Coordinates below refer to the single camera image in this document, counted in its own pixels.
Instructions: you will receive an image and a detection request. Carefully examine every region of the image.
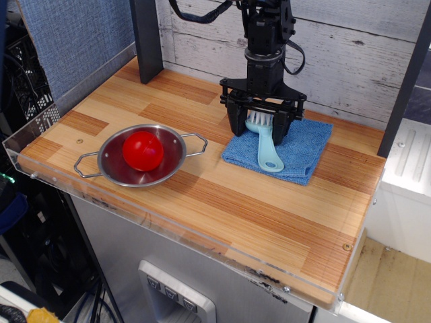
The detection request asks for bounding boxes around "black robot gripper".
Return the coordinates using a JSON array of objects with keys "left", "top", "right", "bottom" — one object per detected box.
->
[{"left": 220, "top": 53, "right": 307, "bottom": 145}]

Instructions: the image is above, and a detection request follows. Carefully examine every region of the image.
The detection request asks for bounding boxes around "light blue dish brush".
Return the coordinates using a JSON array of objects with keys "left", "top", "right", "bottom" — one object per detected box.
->
[{"left": 245, "top": 110, "right": 284, "bottom": 173}]

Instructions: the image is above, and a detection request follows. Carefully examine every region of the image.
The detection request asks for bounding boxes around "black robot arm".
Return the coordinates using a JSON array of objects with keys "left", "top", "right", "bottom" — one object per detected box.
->
[{"left": 220, "top": 1, "right": 307, "bottom": 145}]

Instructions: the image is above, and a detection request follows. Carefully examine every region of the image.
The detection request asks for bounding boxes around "blue folded cloth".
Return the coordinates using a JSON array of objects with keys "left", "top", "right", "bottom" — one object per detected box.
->
[{"left": 222, "top": 119, "right": 333, "bottom": 186}]

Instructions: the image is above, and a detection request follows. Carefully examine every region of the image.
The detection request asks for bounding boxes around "red ball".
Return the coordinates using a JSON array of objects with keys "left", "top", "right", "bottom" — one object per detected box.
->
[{"left": 122, "top": 131, "right": 164, "bottom": 172}]

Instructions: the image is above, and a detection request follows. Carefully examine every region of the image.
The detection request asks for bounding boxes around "white plastic unit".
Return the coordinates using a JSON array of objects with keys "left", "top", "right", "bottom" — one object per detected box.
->
[{"left": 364, "top": 119, "right": 430, "bottom": 262}]

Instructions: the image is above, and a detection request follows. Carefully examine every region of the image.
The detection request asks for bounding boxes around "stainless steel cabinet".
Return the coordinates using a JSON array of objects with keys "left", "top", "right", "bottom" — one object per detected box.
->
[{"left": 73, "top": 197, "right": 314, "bottom": 322}]

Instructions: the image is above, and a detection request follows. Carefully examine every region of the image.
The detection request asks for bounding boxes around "grey button dispenser panel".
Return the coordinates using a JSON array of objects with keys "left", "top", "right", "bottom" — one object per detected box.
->
[{"left": 138, "top": 260, "right": 217, "bottom": 322}]

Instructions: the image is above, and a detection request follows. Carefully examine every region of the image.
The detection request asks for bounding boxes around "black plastic crate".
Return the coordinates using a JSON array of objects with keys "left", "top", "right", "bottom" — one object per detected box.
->
[{"left": 1, "top": 28, "right": 53, "bottom": 124}]

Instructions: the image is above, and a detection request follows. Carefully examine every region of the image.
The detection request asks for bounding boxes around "clear acrylic table guard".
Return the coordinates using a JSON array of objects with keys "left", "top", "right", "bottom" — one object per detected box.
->
[{"left": 1, "top": 43, "right": 385, "bottom": 316}]

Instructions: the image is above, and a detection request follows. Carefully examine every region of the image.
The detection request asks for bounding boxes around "dark grey left post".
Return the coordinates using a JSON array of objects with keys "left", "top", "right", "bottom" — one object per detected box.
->
[{"left": 129, "top": 0, "right": 164, "bottom": 84}]

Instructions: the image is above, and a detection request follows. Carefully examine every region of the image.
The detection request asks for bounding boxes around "dark grey post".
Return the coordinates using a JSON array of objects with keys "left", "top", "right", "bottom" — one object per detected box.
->
[
  {"left": 129, "top": 0, "right": 164, "bottom": 84},
  {"left": 377, "top": 5, "right": 430, "bottom": 158}
]

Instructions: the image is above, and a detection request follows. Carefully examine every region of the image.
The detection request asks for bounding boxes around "steel bowl with wire handles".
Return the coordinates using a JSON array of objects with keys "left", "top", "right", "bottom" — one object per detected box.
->
[{"left": 74, "top": 124, "right": 207, "bottom": 188}]

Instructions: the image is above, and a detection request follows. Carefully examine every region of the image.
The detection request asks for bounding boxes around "dark grey right post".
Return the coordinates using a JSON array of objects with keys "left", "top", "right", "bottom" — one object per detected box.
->
[{"left": 377, "top": 5, "right": 430, "bottom": 158}]

